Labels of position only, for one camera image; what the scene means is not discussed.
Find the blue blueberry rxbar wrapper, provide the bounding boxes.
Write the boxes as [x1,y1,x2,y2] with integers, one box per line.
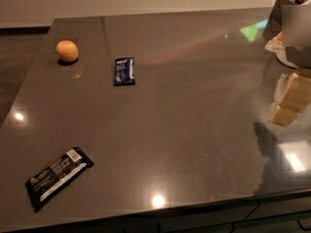
[114,57,135,86]

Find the orange fruit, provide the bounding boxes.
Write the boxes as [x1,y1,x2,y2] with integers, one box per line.
[56,40,79,62]

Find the black chocolate rxbar wrapper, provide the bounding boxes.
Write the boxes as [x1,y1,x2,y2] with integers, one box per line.
[25,147,94,213]

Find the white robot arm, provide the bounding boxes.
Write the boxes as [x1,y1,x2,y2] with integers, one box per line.
[265,0,311,126]

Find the dark box in corner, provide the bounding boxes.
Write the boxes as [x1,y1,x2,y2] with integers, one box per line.
[262,0,297,40]

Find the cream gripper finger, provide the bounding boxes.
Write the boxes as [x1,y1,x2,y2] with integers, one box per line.
[274,74,290,101]
[269,69,311,126]

